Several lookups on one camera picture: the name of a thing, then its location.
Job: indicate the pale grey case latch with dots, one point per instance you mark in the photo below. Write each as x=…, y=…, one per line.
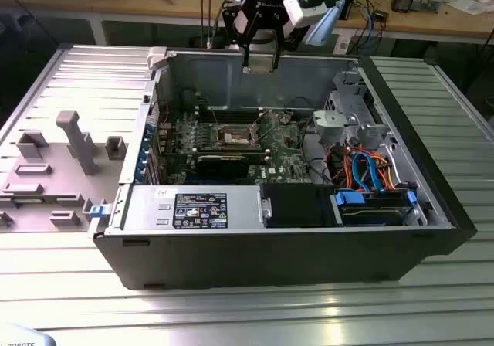
x=157, y=57

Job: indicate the silver CPU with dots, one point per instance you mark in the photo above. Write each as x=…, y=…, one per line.
x=261, y=69

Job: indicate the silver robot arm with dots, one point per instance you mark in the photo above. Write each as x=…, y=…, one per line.
x=322, y=25

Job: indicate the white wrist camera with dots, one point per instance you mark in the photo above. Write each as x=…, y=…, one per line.
x=305, y=12

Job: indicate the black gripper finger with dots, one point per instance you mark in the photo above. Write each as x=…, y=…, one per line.
x=276, y=52
x=228, y=17

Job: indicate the small black box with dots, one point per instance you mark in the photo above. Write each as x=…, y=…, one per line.
x=380, y=15

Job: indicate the grey metal drive cage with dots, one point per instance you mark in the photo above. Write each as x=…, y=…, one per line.
x=347, y=110

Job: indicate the black graphics card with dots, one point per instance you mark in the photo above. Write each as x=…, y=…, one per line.
x=222, y=166

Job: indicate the hard disk in blue carrier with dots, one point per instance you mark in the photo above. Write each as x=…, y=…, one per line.
x=370, y=214

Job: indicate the wooden desk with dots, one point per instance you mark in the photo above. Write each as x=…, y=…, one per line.
x=162, y=4

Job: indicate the grey power supply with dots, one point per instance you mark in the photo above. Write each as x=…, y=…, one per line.
x=146, y=207

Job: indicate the grey parts rack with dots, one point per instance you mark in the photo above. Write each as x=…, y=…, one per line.
x=58, y=176

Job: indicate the grey metal device box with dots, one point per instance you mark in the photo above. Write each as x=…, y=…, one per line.
x=427, y=1

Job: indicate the black RAM slot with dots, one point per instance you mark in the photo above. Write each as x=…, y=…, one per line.
x=231, y=150
x=239, y=110
x=239, y=117
x=239, y=120
x=239, y=114
x=181, y=154

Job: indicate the white paper sheets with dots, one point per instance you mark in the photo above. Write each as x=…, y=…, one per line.
x=469, y=6

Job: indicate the CPU socket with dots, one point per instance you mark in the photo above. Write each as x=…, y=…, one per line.
x=231, y=135

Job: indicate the blue plastic latch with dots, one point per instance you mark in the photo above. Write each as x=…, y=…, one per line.
x=98, y=211

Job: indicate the round coin battery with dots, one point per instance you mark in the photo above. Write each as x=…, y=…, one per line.
x=285, y=119

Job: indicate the black PC case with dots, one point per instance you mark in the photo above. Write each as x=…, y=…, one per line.
x=270, y=257

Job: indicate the pale blue teach pendant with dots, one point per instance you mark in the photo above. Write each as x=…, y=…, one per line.
x=23, y=336

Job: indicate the green motherboard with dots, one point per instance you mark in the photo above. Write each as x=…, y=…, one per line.
x=278, y=157

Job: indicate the blue slot clip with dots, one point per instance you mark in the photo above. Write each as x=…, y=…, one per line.
x=140, y=170
x=144, y=151
x=149, y=130

